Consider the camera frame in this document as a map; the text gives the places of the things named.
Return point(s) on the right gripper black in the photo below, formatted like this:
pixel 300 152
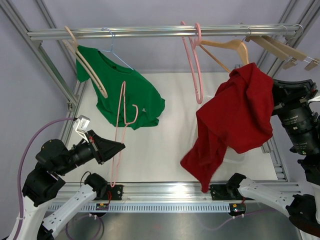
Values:
pixel 282 89

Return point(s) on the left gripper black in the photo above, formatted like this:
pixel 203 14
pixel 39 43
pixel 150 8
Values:
pixel 102 147

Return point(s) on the red t shirt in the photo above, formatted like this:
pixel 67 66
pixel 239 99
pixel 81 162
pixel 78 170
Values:
pixel 237 117

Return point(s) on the pink plastic hanger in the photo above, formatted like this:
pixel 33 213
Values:
pixel 193 62

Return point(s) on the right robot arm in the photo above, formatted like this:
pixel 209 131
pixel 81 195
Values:
pixel 292 101

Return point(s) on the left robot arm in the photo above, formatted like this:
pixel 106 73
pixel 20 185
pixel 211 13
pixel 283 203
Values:
pixel 45 181

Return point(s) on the tan clip hanger far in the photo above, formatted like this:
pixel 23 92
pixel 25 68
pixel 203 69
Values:
pixel 303 57

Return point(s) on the tan clip hanger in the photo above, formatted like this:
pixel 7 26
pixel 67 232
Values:
pixel 303 57
pixel 275 47

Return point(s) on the green t shirt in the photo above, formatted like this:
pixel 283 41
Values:
pixel 130 96

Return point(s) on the tan clip hanger near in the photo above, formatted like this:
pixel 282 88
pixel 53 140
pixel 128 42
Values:
pixel 275 47

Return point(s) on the wooden hanger with bar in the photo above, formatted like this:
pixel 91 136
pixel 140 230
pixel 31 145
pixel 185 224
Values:
pixel 236 45

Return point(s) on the beige plastic hanger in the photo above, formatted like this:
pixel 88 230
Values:
pixel 72 45

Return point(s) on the white plastic basket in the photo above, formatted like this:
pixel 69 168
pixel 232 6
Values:
pixel 231 156

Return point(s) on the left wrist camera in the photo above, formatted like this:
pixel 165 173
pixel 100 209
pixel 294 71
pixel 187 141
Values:
pixel 80 126

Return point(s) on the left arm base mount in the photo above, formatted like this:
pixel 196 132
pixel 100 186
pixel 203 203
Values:
pixel 109 193

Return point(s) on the white slotted cable duct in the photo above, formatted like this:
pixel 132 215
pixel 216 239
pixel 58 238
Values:
pixel 179 207

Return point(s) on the aluminium hanging rail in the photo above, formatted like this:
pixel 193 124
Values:
pixel 167 31

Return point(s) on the aluminium front rail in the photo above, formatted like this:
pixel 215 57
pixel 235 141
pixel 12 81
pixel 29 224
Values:
pixel 168 192

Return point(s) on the blue wire hanger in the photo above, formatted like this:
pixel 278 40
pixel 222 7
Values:
pixel 111 50

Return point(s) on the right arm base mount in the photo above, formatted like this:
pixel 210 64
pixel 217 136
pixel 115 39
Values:
pixel 224 192

